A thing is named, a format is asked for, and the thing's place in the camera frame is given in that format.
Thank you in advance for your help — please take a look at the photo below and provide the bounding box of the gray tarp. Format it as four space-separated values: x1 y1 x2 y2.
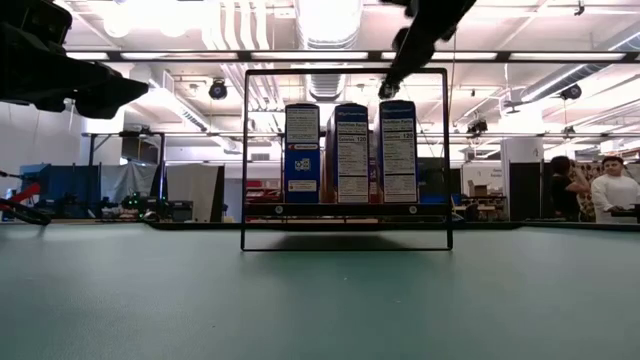
99 162 160 204

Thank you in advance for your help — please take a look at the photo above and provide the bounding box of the wooden shelf black metal frame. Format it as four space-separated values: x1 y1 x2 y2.
240 67 455 252

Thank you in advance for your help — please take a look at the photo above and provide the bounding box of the blue curtain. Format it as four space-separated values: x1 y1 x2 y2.
19 163 102 220

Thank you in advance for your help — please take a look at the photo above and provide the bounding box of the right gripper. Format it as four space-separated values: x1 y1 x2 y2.
379 0 476 84

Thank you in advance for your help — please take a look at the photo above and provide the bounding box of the cardboard box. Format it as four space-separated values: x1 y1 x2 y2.
467 179 495 199

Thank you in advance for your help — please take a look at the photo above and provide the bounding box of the red storage rack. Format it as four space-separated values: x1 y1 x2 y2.
247 178 282 204

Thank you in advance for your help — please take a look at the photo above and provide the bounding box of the overhead rig light bar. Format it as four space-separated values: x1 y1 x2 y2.
64 48 640 65

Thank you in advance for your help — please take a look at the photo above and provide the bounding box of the white panel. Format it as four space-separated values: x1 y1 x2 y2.
164 163 221 224

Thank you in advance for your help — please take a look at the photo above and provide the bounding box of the blue Frosted Flakes cereal box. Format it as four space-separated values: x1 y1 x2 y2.
377 99 420 205
284 103 322 204
324 102 372 205

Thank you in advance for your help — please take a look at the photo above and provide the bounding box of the silver ceiling air duct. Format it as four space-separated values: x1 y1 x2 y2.
293 0 365 104

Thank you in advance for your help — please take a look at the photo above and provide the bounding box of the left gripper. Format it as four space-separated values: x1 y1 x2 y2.
0 22 150 120

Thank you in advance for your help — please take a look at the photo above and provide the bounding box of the person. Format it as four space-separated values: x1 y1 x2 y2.
548 155 592 222
589 155 640 225

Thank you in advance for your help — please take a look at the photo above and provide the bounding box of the white column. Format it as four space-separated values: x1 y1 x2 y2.
499 137 545 222

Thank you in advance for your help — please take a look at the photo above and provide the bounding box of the red black handled tool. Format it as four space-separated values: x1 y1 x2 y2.
0 168 53 227

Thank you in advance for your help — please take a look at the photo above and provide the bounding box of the black metal stand frame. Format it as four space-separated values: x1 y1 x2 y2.
81 130 167 221

